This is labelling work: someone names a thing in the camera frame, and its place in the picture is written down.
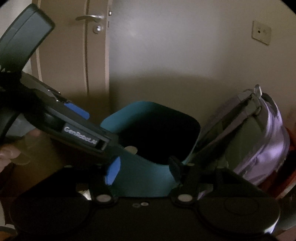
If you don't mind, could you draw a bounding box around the dark teal trash bin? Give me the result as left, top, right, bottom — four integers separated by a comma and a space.
100, 101, 201, 197

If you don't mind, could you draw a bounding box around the person's left hand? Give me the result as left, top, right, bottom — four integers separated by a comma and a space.
1, 129, 41, 172

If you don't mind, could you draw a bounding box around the beige wooden door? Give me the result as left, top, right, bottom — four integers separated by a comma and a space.
31, 0, 112, 121

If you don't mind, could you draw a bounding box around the purple grey backpack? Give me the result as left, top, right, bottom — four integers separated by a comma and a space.
192, 84, 290, 186

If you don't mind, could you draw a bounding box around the red black backpack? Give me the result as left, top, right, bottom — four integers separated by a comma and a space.
267, 128, 295, 200

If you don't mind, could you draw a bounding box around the silver door handle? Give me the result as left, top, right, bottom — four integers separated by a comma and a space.
75, 15, 105, 34

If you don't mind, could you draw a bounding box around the beige wall socket plate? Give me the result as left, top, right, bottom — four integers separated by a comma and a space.
251, 21, 272, 45

